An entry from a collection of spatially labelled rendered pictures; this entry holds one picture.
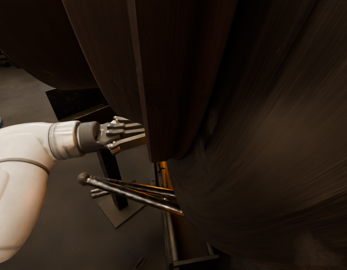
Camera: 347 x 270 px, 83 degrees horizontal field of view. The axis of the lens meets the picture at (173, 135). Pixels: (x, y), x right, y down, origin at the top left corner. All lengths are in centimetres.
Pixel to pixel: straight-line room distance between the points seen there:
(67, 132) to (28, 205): 16
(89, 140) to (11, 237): 21
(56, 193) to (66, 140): 101
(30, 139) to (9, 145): 4
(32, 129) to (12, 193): 15
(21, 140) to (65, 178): 104
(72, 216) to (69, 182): 25
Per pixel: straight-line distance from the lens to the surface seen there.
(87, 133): 49
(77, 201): 138
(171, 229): 39
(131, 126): 50
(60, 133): 50
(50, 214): 140
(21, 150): 50
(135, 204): 126
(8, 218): 44
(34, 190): 47
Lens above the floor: 107
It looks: 39 degrees down
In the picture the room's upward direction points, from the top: straight up
